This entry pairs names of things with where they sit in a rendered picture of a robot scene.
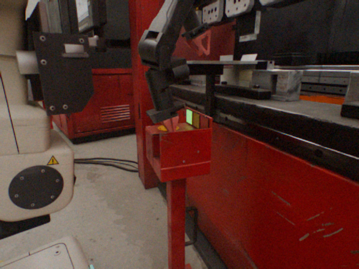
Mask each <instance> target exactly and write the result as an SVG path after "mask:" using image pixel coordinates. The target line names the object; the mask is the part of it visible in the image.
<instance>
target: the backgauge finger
mask: <svg viewBox="0 0 359 269"><path fill-rule="evenodd" d="M255 61H275V62H274V66H309V65H310V61H311V56H306V54H305V53H280V54H275V56H274V57H271V58H270V60H255Z"/></svg>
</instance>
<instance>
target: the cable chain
mask: <svg viewBox="0 0 359 269"><path fill-rule="evenodd" d="M358 61H359V51H349V52H332V53H329V52H328V53H318V54H317V57H316V62H358Z"/></svg>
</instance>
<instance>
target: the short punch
mask: <svg viewBox="0 0 359 269"><path fill-rule="evenodd" d="M260 16H261V11H254V12H251V13H248V14H244V15H241V16H239V28H238V37H240V39H239V42H243V41H250V40H254V39H256V36H257V34H258V33H259V27H260Z"/></svg>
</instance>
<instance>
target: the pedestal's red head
mask: <svg viewBox="0 0 359 269"><path fill-rule="evenodd" d="M187 109H188V107H186V115H187ZM189 109H191V108H189ZM191 111H192V125H191V124H189V123H188V122H186V123H178V124H177V127H179V129H178V130H176V132H168V131H162V130H159V129H158V127H160V126H163V125H153V126H146V128H145V134H146V157H147V159H148V161H149V162H150V164H151V166H152V168H153V169H154V171H155V173H156V174H157V176H158V178H159V179H160V181H161V182H166V181H172V180H178V179H184V178H190V177H195V176H202V175H207V174H210V160H211V147H212V129H213V128H212V121H213V118H211V117H209V116H207V115H205V114H202V113H200V112H198V111H196V110H193V109H191ZM195 111H196V112H198V113H199V115H200V129H197V128H196V127H194V126H193V112H194V113H195ZM203 115H205V116H207V118H208V119H209V128H207V129H201V116H203Z"/></svg>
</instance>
